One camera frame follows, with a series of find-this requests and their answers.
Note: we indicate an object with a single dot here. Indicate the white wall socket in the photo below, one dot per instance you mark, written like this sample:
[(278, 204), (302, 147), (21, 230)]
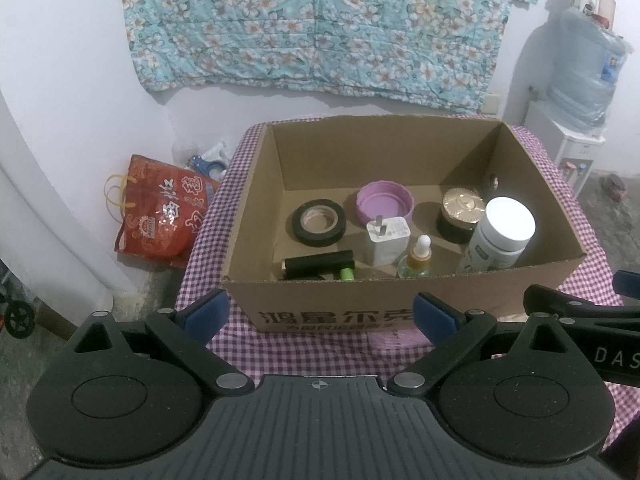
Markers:
[(491, 104)]

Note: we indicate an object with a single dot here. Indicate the white water dispenser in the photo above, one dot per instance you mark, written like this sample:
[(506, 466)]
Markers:
[(560, 145)]

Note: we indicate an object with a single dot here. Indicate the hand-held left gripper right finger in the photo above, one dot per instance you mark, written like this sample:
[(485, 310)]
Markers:
[(435, 312)]

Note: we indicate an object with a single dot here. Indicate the glass dropper bottle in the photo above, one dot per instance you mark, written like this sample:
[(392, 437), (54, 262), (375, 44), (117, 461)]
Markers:
[(417, 262)]

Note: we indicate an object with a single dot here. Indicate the purple checkered tablecloth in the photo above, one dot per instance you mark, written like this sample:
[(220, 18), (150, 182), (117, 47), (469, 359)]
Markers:
[(310, 355)]

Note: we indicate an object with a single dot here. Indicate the black jar with gold lid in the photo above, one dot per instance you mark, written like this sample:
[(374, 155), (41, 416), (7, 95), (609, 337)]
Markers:
[(457, 210)]

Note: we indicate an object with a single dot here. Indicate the black wheel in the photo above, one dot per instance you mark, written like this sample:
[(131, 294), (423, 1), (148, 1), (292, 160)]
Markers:
[(17, 317)]

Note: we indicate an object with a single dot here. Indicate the white plastic bag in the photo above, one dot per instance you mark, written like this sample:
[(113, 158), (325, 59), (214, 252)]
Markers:
[(210, 152)]

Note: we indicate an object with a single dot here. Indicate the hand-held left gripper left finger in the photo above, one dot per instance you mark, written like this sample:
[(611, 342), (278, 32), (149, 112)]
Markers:
[(205, 312)]

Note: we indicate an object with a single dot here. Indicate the black flashlight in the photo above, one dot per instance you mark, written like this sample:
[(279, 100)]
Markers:
[(315, 263)]

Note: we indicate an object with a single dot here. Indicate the brown cardboard box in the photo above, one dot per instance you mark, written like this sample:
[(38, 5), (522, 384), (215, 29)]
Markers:
[(380, 155)]

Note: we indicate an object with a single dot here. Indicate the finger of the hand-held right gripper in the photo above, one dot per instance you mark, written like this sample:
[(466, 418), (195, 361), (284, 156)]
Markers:
[(629, 282), (595, 312)]

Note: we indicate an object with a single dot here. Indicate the blue water jug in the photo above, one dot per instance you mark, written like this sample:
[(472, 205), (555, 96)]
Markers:
[(585, 70)]

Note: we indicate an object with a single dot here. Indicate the black tape roll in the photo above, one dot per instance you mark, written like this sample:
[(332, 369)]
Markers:
[(300, 225)]

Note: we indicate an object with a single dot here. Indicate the teal floral cloth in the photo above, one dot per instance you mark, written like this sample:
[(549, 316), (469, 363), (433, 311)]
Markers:
[(325, 25)]

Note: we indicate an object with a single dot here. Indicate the red gift bag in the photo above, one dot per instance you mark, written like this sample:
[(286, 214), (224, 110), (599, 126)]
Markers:
[(160, 210)]

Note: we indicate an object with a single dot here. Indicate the purple plastic lid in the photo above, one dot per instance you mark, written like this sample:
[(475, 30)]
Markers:
[(382, 202)]

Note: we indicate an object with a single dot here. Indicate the white pill bottle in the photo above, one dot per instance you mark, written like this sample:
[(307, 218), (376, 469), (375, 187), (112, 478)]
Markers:
[(500, 232)]

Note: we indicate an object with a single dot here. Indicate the white power adapter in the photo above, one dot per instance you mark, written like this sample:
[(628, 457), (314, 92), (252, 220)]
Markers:
[(387, 245)]

